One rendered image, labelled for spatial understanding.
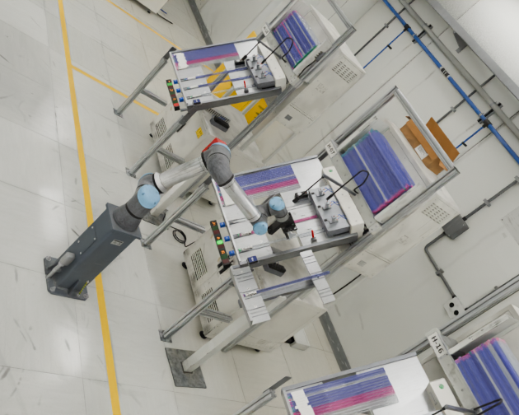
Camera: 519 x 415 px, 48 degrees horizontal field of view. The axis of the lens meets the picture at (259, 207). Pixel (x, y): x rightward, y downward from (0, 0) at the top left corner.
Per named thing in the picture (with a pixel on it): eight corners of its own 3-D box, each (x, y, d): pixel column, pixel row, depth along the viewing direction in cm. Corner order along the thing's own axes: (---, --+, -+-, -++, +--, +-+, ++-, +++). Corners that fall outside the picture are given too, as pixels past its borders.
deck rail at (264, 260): (240, 271, 333) (240, 264, 328) (240, 268, 334) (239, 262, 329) (357, 240, 345) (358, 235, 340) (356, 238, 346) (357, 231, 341)
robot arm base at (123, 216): (115, 227, 296) (127, 215, 292) (109, 205, 305) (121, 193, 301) (138, 235, 307) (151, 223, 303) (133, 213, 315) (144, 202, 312)
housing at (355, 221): (349, 241, 346) (351, 226, 335) (320, 183, 377) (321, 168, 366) (362, 238, 347) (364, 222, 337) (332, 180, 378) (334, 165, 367)
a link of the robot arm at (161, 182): (129, 190, 303) (222, 149, 290) (135, 176, 316) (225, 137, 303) (142, 207, 309) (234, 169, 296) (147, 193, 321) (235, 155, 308)
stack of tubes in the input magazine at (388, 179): (372, 213, 335) (409, 184, 325) (339, 155, 367) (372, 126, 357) (384, 221, 344) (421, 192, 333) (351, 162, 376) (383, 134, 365)
